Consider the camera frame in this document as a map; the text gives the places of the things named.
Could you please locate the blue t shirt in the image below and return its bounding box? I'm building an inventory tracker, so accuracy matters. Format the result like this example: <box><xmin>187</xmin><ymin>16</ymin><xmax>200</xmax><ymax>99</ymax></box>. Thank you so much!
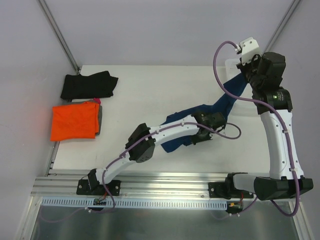
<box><xmin>161</xmin><ymin>74</ymin><xmax>248</xmax><ymax>153</ymax></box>

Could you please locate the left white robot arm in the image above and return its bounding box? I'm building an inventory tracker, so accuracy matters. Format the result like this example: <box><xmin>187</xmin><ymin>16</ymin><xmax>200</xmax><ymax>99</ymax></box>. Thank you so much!
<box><xmin>87</xmin><ymin>112</ymin><xmax>227</xmax><ymax>194</ymax></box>

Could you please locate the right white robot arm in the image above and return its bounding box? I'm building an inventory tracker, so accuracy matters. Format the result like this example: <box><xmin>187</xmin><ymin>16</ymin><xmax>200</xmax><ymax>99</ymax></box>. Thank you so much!
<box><xmin>223</xmin><ymin>52</ymin><xmax>314</xmax><ymax>201</ymax></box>

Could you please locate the white plastic basket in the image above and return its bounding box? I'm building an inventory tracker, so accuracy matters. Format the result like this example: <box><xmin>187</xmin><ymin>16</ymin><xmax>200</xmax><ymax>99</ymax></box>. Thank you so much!
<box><xmin>225</xmin><ymin>58</ymin><xmax>241</xmax><ymax>80</ymax></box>

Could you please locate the right corner aluminium profile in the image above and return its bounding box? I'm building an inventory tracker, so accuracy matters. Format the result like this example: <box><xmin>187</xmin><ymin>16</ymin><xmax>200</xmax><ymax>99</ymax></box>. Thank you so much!
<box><xmin>263</xmin><ymin>0</ymin><xmax>303</xmax><ymax>52</ymax></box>

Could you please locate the corner aluminium profile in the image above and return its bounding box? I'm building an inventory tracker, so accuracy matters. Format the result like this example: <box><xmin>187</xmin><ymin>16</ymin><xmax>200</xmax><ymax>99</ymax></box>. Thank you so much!
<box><xmin>263</xmin><ymin>0</ymin><xmax>303</xmax><ymax>52</ymax></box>
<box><xmin>37</xmin><ymin>0</ymin><xmax>81</xmax><ymax>74</ymax></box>

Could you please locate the grey folded t shirt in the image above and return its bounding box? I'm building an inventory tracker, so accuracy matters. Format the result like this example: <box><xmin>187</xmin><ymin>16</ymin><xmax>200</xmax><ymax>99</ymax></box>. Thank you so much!
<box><xmin>95</xmin><ymin>105</ymin><xmax>103</xmax><ymax>136</ymax></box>

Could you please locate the pink folded t shirt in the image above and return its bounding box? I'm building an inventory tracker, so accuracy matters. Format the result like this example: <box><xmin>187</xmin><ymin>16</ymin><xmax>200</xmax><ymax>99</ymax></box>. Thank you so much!
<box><xmin>93</xmin><ymin>98</ymin><xmax>101</xmax><ymax>105</ymax></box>

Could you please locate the black folded t shirt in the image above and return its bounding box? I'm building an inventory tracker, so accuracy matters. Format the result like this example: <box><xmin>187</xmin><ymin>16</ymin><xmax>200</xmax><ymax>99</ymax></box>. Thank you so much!
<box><xmin>60</xmin><ymin>71</ymin><xmax>119</xmax><ymax>100</ymax></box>

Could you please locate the orange folded t shirt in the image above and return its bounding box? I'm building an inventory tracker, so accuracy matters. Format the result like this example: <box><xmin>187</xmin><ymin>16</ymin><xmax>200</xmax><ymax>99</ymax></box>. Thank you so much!
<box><xmin>50</xmin><ymin>101</ymin><xmax>100</xmax><ymax>142</ymax></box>

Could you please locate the left corner aluminium profile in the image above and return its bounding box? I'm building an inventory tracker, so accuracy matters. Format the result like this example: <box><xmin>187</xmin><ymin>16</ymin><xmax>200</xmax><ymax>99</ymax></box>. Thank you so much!
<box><xmin>37</xmin><ymin>0</ymin><xmax>81</xmax><ymax>74</ymax></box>

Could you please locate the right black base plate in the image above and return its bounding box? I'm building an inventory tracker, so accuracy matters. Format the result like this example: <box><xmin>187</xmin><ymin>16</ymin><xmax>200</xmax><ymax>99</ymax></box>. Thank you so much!
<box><xmin>208</xmin><ymin>181</ymin><xmax>254</xmax><ymax>200</ymax></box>

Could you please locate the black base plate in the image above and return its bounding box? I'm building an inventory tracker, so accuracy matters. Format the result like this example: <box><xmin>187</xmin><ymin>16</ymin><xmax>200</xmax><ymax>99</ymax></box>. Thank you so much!
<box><xmin>76</xmin><ymin>179</ymin><xmax>121</xmax><ymax>196</ymax></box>
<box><xmin>208</xmin><ymin>181</ymin><xmax>254</xmax><ymax>200</ymax></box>

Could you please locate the aluminium mounting rail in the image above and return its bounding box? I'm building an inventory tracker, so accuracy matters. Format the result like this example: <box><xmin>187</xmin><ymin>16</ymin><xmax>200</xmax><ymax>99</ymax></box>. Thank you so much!
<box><xmin>30</xmin><ymin>169</ymin><xmax>227</xmax><ymax>200</ymax></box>

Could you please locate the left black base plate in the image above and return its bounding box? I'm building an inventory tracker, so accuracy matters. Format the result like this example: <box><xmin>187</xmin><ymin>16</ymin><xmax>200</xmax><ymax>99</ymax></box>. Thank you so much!
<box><xmin>76</xmin><ymin>179</ymin><xmax>121</xmax><ymax>196</ymax></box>

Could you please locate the white slotted cable duct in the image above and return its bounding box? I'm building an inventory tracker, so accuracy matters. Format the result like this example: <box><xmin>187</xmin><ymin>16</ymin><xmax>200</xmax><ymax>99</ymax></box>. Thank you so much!
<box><xmin>41</xmin><ymin>197</ymin><xmax>228</xmax><ymax>211</ymax></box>

